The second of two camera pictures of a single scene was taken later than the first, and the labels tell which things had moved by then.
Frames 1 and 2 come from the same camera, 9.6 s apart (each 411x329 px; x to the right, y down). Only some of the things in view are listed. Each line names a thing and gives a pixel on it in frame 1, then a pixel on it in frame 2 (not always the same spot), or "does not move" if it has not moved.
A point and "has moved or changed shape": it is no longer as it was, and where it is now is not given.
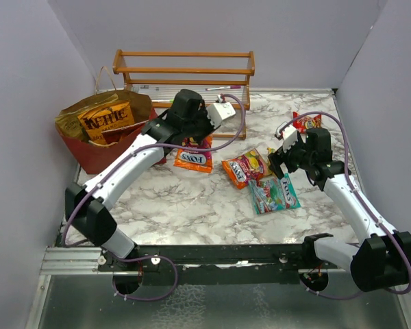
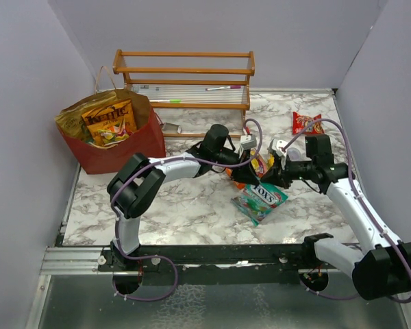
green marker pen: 161,101 does not move
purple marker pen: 233,87 does not move
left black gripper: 203,114 to 245,174
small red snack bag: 310,121 does not move
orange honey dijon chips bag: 105,116 does not move
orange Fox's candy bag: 200,161 has moved or changed shape
